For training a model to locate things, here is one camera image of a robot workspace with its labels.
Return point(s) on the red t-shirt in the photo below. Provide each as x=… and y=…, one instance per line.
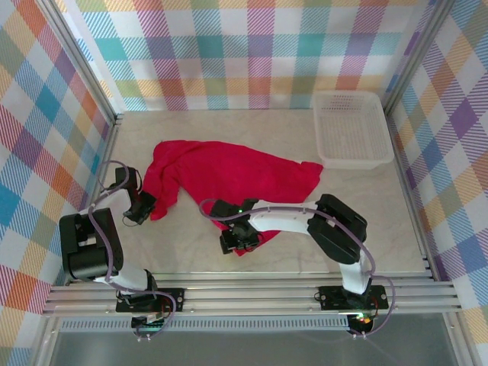
x=228, y=171

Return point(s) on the aluminium table side rail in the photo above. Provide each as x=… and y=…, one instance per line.
x=413, y=217
x=108, y=146

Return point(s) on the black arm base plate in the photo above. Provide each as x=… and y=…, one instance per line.
x=175, y=299
x=329, y=297

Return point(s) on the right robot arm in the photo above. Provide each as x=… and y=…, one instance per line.
x=335, y=228

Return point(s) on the aluminium mounting rail beam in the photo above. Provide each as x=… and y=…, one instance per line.
x=248, y=293

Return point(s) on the white plastic mesh basket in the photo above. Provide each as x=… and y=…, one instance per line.
x=350, y=129

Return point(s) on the aluminium frame post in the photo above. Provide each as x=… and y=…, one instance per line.
x=416, y=53
x=78, y=61

